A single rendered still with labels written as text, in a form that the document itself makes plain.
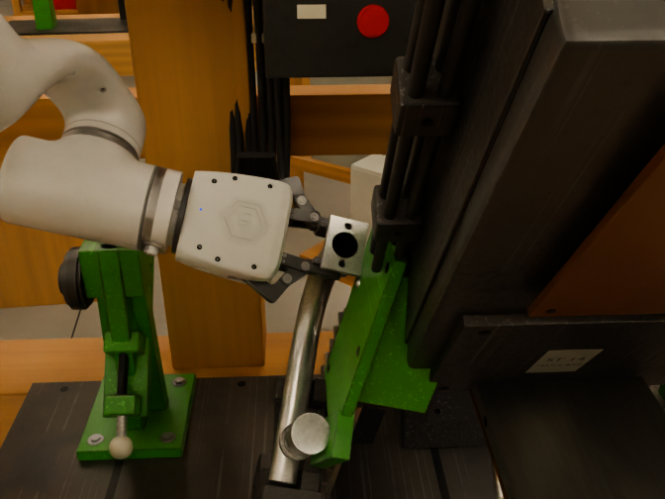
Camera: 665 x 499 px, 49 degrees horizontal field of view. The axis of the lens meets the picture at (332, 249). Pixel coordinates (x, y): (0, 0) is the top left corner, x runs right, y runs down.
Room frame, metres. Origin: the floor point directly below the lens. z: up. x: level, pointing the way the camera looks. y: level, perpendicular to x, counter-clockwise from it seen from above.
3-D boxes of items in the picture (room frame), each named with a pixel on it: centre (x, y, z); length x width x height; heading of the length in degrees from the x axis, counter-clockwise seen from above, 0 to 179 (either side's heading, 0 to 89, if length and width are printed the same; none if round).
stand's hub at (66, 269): (0.75, 0.31, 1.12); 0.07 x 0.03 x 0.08; 3
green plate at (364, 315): (0.58, -0.06, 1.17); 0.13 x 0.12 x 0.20; 93
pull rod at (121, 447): (0.66, 0.25, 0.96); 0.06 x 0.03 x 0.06; 3
